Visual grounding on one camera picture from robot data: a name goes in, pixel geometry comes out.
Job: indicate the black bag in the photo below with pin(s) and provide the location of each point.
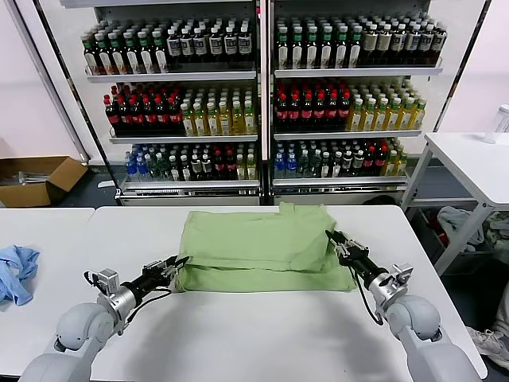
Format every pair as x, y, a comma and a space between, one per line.
383, 201

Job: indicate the pale green cloth pile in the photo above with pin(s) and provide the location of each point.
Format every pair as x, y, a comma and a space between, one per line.
501, 228

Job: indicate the white side table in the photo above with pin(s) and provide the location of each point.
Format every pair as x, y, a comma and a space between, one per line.
469, 167

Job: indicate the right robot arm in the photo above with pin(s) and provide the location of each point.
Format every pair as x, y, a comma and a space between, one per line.
413, 318

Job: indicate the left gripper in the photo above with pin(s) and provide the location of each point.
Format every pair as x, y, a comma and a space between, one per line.
151, 278

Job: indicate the green cap tea bottle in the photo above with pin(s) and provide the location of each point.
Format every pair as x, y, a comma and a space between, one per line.
146, 55
105, 57
160, 55
297, 49
132, 55
119, 56
340, 49
355, 48
311, 49
326, 49
90, 57
282, 49

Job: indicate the metal rods bundle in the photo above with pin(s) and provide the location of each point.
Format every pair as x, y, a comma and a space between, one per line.
28, 179

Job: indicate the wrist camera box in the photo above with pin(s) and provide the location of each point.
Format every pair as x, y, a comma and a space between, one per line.
108, 280
402, 274

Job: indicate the red cap cola bottle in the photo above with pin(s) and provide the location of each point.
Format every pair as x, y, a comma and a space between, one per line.
219, 167
306, 115
331, 115
281, 115
231, 167
369, 164
111, 117
344, 115
137, 118
381, 163
150, 118
175, 118
319, 115
294, 115
124, 118
162, 118

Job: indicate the yellow juice bottle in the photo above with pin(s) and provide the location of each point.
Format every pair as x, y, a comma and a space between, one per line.
418, 117
381, 118
237, 122
394, 118
249, 121
406, 118
391, 165
212, 122
401, 166
241, 169
356, 118
199, 123
224, 122
187, 123
368, 118
251, 169

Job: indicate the glass cabinet door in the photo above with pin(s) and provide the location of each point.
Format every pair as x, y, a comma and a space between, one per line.
459, 40
68, 99

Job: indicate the dark drink bottle white cap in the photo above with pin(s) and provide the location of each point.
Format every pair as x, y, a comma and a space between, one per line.
185, 170
173, 170
206, 169
195, 169
358, 164
347, 165

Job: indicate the green t-shirt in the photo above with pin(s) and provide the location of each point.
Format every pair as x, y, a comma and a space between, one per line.
258, 246

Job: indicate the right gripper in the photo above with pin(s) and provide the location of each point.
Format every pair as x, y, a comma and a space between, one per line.
360, 260

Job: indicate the brown cardboard box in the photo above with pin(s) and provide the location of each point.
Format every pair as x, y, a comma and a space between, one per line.
63, 174

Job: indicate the blue crumpled cloth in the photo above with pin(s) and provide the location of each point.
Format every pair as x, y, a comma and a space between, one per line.
16, 278

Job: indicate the black storage crate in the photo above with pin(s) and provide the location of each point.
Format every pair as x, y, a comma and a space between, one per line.
461, 262

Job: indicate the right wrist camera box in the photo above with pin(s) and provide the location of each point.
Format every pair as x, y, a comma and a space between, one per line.
402, 274

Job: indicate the clear plastic jar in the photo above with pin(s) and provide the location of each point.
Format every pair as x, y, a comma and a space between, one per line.
499, 123

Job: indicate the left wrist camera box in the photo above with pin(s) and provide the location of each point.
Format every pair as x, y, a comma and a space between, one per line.
108, 280

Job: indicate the small white floor object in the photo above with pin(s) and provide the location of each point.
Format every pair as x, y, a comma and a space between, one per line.
105, 184

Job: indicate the dark tea bottle white label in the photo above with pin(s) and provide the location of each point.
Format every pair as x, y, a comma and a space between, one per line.
439, 44
426, 44
173, 49
200, 48
187, 48
215, 47
244, 46
230, 47
398, 44
412, 44

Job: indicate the grey trouser leg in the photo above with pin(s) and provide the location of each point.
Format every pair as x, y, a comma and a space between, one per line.
503, 308

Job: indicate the blue drink bottle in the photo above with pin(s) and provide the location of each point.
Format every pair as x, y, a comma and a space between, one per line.
142, 168
292, 167
280, 167
129, 167

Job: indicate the white drinks shelf unit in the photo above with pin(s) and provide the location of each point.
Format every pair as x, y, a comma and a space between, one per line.
350, 72
171, 77

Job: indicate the grey sneaker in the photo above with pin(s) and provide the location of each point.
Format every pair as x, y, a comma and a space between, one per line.
491, 345

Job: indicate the grey crumpled cloth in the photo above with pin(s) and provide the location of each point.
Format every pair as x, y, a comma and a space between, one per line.
453, 219

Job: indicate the dark bottle beige label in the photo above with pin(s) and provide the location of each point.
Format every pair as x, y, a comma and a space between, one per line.
384, 44
370, 44

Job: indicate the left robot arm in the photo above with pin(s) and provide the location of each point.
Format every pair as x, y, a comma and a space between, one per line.
79, 326

